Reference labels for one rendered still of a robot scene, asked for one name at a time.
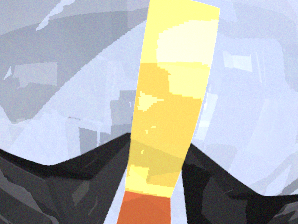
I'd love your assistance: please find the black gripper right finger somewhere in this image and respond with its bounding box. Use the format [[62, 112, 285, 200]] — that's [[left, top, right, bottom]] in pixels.
[[181, 144, 298, 224]]

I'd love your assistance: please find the yellow bar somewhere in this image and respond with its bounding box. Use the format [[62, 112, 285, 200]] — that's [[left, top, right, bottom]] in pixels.
[[117, 0, 220, 224]]

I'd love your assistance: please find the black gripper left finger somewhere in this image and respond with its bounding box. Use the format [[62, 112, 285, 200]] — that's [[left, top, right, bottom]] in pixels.
[[0, 132, 132, 224]]

